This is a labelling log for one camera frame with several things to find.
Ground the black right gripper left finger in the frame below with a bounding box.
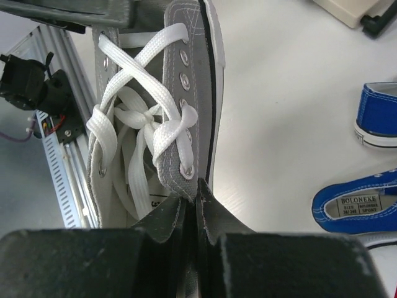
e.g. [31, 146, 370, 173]
[1, 196, 195, 297]

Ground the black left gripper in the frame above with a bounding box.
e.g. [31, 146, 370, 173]
[1, 0, 132, 34]

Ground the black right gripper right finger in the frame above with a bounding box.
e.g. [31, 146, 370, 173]
[195, 179, 387, 297]

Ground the grey sneaker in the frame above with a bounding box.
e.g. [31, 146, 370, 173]
[86, 1, 225, 228]

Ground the blue sneaker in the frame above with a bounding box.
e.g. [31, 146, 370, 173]
[354, 82, 396, 149]
[311, 168, 396, 249]

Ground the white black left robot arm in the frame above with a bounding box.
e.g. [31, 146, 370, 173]
[1, 1, 134, 144]

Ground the beige black shoe shelf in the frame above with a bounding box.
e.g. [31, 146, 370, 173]
[313, 0, 396, 39]

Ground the aluminium mounting rail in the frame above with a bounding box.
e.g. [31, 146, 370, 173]
[1, 25, 99, 233]

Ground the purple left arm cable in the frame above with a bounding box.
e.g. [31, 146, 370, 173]
[0, 130, 32, 144]

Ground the grey slotted cable duct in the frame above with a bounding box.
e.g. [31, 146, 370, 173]
[36, 111, 83, 228]

